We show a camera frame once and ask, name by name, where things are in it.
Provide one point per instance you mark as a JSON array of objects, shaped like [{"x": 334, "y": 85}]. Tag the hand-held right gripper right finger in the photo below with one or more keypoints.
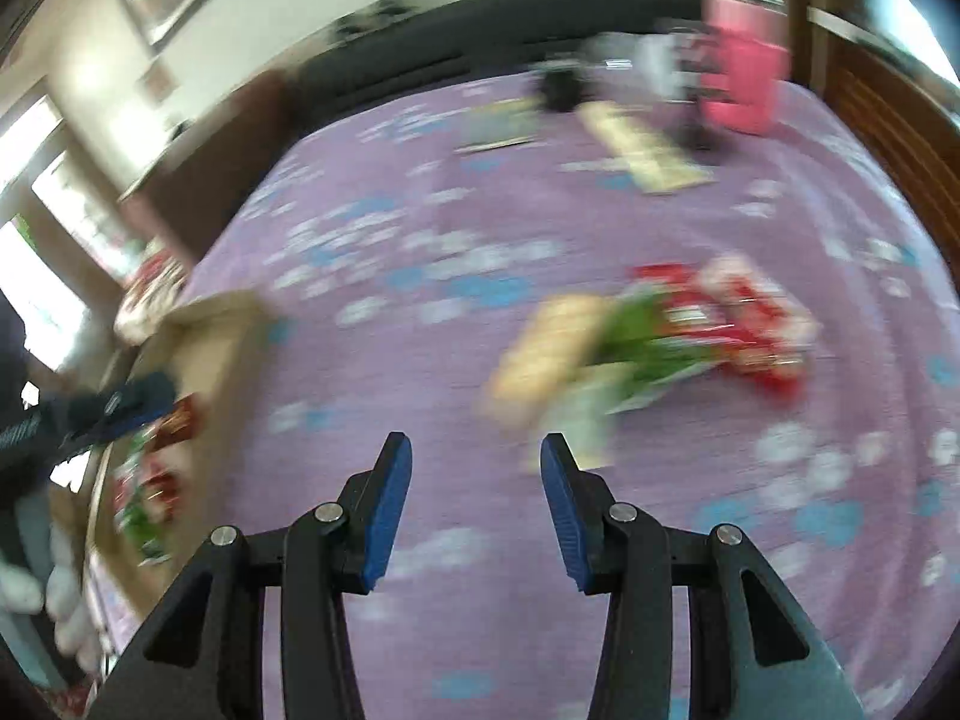
[{"x": 562, "y": 517}]

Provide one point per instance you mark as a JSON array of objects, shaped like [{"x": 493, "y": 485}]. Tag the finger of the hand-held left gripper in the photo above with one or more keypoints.
[{"x": 131, "y": 401}]

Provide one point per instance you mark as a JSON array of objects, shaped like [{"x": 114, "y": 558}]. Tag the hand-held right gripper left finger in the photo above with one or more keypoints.
[{"x": 390, "y": 510}]

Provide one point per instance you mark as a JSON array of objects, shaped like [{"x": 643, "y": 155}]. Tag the red and green snack packets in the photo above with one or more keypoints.
[{"x": 154, "y": 487}]

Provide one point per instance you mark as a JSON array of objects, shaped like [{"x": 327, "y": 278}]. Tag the brown cardboard box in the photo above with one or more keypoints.
[{"x": 214, "y": 360}]

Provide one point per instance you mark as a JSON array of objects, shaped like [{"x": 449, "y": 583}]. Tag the pale snack packet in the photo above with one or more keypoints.
[{"x": 589, "y": 420}]

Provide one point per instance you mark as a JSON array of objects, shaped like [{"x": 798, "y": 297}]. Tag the red and white bag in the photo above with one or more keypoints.
[{"x": 150, "y": 296}]

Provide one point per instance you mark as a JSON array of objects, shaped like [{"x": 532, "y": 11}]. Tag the yellow snack packet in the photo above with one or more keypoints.
[{"x": 547, "y": 352}]

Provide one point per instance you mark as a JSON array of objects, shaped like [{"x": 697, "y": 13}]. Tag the white fluffy object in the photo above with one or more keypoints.
[{"x": 64, "y": 600}]

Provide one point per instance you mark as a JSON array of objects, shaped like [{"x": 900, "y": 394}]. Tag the green snack packet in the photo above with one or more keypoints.
[{"x": 645, "y": 349}]

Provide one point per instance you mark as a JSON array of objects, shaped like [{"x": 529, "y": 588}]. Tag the window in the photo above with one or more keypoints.
[{"x": 45, "y": 225}]

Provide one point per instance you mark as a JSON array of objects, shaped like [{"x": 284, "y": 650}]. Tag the brown wooden nightstand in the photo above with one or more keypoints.
[{"x": 217, "y": 165}]

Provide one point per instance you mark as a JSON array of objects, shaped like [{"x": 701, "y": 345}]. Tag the red and white snack packets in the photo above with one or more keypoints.
[{"x": 750, "y": 315}]

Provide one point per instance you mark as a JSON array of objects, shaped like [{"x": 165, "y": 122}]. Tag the purple printed blanket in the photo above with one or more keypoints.
[{"x": 465, "y": 240}]

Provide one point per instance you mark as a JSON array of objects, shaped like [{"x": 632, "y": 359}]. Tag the tan flat box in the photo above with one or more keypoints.
[{"x": 645, "y": 146}]

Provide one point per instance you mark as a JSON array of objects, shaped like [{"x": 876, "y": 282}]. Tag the dark green flat packet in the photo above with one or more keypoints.
[{"x": 499, "y": 127}]

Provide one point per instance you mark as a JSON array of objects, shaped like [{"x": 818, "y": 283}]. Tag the small black object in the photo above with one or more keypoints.
[{"x": 561, "y": 86}]

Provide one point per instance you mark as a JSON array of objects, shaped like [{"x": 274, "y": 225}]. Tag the dark headboard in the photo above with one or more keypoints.
[{"x": 420, "y": 45}]

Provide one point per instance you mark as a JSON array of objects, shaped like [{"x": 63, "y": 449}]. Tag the pink bag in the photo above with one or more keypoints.
[{"x": 742, "y": 67}]

